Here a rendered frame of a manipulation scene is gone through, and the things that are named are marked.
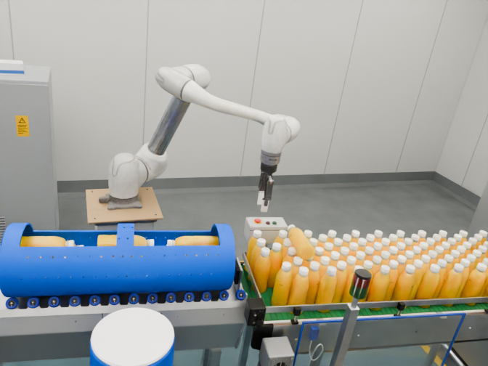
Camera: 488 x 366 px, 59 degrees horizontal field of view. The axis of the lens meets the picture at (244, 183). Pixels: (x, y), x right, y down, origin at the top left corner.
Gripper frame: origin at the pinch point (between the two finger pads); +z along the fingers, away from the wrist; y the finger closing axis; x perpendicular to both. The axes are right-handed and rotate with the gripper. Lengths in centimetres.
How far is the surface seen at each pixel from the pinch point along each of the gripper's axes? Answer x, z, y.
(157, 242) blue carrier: -47, 20, 3
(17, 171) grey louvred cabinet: -137, 46, -129
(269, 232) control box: 8.5, 21.0, -7.5
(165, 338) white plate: -46, 24, 57
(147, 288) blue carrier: -52, 24, 29
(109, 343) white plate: -65, 24, 58
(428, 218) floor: 279, 127, -210
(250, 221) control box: -0.7, 17.6, -12.5
